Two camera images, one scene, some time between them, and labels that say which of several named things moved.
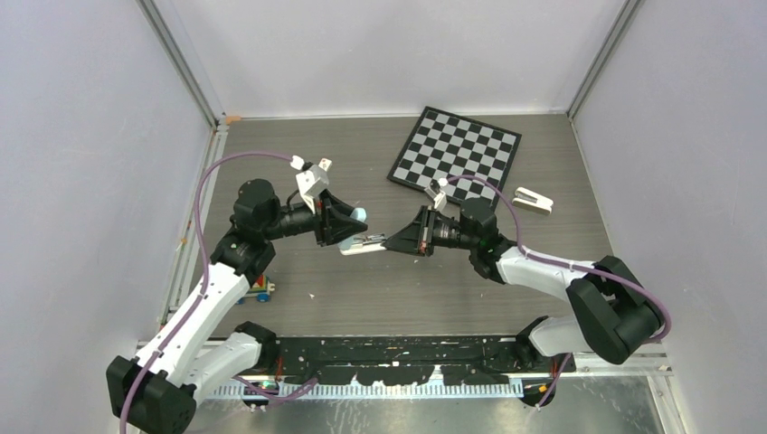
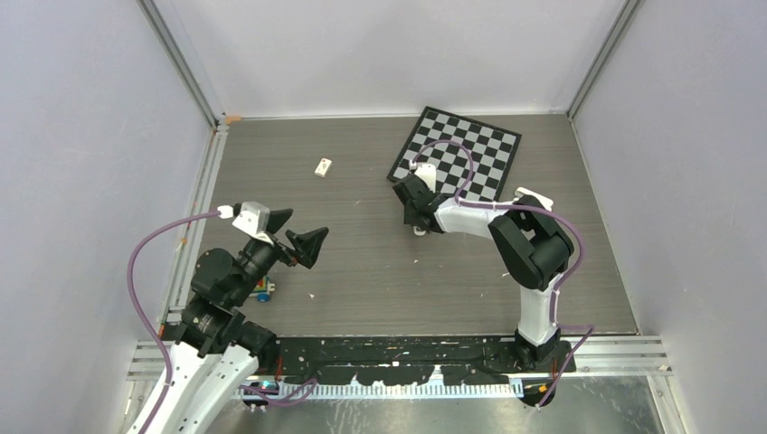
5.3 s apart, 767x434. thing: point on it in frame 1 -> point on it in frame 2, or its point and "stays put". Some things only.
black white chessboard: x=445 y=146 stays put
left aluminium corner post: x=180 y=61 stays put
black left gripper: x=332 y=218 -> x=306 y=248
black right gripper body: x=442 y=233 -> x=410 y=217
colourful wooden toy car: x=260 y=288 stays put
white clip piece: x=535 y=202 stays put
